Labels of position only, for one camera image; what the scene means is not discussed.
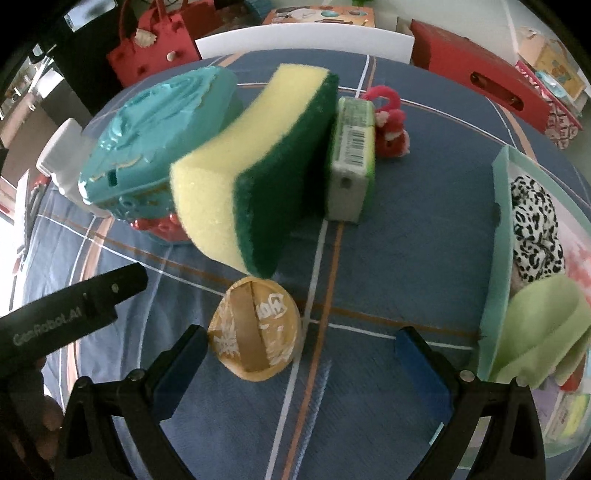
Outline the pink white striped cloth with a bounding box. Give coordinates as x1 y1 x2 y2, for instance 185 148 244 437
556 240 591 296

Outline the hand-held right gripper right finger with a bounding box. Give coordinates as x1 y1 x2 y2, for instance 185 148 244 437
396 325 555 480

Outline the red storage box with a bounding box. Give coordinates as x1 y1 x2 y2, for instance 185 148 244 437
410 19 552 132

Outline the leopard print cloth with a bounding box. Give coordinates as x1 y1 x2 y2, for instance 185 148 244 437
509 174 566 284

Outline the person's left hand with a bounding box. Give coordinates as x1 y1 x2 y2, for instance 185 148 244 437
28 357 65 446

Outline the white chair back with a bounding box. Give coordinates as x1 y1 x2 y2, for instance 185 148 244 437
195 24 415 65

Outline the red plush charm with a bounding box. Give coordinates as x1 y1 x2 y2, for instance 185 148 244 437
362 84 411 160

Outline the red felt bag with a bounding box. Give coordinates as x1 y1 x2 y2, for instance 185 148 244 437
107 0 222 88

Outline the green tissue pack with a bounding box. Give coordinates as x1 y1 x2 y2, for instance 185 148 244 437
323 97 377 224

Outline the teal toy chest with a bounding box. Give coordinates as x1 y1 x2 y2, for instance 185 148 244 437
78 65 241 245

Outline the yellow green sponge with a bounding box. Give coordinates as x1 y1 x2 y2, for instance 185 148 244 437
169 64 340 279

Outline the yellow-green small packet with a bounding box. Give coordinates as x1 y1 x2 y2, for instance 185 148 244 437
545 392 589 441

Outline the white plastic container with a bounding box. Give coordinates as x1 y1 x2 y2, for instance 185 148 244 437
37 117 112 217

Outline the colourful toy box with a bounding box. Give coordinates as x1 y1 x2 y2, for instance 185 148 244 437
262 4 376 31

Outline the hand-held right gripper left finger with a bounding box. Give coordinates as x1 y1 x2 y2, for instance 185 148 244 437
55 324 208 480

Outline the orange tape roll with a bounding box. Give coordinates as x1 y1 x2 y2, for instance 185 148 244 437
207 276 303 383

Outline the blue plaid blanket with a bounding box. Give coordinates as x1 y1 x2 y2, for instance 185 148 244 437
21 51 591 480

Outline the purple plastic packet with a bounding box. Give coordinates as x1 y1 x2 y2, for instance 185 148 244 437
531 383 561 430

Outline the red white patterned box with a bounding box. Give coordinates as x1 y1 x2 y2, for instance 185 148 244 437
515 60 587 151

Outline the light green cloth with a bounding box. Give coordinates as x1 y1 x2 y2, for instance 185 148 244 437
487 274 591 388

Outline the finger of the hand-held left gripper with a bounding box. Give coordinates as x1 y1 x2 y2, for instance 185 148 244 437
84 263 148 326

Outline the white box with teal rim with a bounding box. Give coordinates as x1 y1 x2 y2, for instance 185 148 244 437
478 144 591 457

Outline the light blue packet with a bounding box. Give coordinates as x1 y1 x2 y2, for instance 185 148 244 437
538 71 575 100

